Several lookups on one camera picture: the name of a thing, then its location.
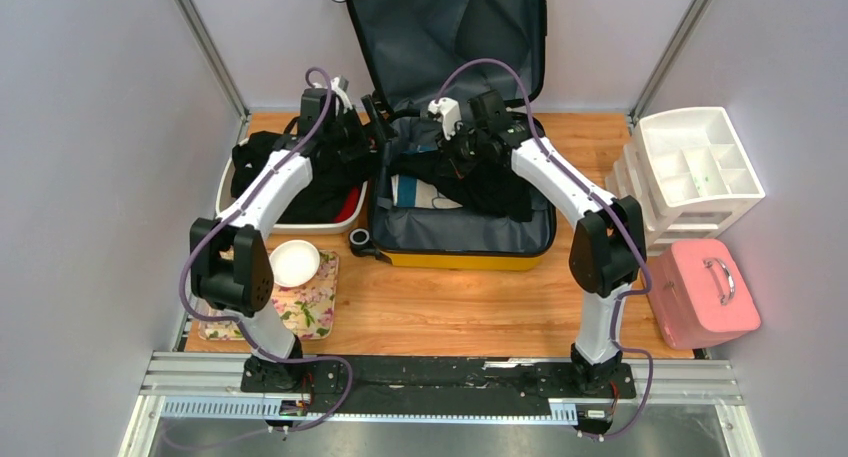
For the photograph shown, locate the white rectangular basin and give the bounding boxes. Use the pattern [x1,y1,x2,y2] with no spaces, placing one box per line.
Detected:
[215,158,368,235]

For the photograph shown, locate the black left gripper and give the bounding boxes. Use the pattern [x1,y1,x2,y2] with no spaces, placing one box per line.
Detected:
[324,96,399,164]

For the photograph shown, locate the teal cream cartoon shirt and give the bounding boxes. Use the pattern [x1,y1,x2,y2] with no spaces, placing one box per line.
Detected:
[388,145,463,210]

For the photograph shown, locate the yellow cartoon hard-shell suitcase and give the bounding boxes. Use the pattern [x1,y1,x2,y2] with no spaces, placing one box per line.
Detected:
[332,0,557,271]

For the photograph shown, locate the pink jewelry box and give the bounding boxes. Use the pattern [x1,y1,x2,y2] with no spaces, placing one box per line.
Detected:
[648,239,762,350]

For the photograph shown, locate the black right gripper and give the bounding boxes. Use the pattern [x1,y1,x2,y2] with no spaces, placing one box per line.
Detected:
[436,121,489,179]

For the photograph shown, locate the white small bowl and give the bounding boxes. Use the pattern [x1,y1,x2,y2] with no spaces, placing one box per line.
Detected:
[269,240,321,288]

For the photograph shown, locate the black garment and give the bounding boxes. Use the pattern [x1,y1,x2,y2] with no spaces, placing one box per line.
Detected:
[230,131,369,224]
[449,163,534,222]

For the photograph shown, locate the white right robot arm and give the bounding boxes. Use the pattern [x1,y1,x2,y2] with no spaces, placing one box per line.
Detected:
[427,91,646,396]

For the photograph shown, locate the white drawer organizer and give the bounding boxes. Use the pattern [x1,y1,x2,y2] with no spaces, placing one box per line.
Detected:
[604,106,766,256]

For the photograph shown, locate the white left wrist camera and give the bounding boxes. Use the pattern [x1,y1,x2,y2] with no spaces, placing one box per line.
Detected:
[330,75,355,112]

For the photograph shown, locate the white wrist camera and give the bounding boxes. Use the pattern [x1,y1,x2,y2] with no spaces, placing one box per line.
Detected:
[330,75,355,112]
[427,97,462,141]

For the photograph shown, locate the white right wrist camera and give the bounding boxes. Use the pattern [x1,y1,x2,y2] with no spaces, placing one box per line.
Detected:
[427,97,462,141]

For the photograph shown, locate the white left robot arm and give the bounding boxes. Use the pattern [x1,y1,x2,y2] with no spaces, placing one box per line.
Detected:
[180,85,389,392]

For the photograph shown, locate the red garment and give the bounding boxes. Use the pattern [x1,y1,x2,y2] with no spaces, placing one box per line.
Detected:
[333,187,362,223]

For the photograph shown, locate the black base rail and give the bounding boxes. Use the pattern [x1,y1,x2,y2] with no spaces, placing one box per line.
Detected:
[240,355,637,417]

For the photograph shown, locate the floral tray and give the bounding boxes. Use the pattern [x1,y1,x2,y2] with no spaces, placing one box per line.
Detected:
[197,250,339,341]

